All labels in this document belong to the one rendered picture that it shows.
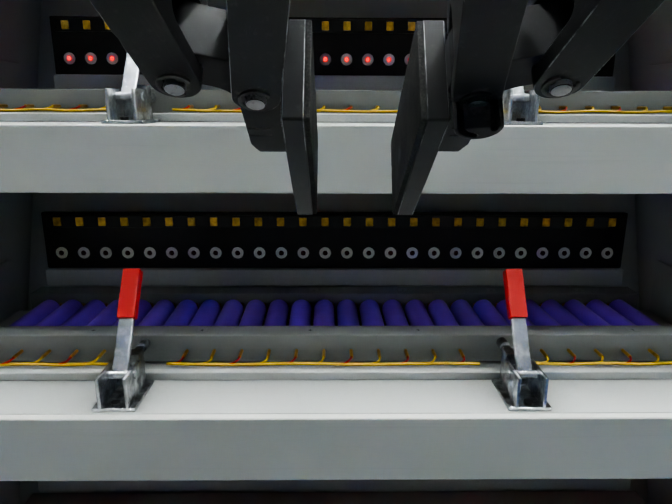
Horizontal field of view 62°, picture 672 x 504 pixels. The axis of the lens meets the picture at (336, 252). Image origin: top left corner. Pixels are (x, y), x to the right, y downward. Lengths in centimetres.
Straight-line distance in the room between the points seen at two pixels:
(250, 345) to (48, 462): 15
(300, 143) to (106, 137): 26
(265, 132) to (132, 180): 24
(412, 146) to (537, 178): 25
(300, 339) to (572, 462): 20
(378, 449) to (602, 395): 16
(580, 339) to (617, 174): 13
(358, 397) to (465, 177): 16
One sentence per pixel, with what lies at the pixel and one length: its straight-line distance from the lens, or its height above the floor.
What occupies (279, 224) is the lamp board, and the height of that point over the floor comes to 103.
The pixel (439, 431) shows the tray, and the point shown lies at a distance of 38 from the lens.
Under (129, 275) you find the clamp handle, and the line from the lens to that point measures 41.
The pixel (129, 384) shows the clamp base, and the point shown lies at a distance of 39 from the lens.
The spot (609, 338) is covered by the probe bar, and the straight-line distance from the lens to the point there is 47.
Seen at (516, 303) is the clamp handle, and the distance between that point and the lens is 40.
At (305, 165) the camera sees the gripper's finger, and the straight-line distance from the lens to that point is 17.
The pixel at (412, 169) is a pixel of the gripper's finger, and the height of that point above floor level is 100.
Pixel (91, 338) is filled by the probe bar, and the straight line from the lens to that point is 46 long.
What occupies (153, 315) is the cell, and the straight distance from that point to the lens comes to 49.
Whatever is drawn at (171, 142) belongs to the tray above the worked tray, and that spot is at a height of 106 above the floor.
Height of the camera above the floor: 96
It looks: 5 degrees up
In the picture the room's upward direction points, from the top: straight up
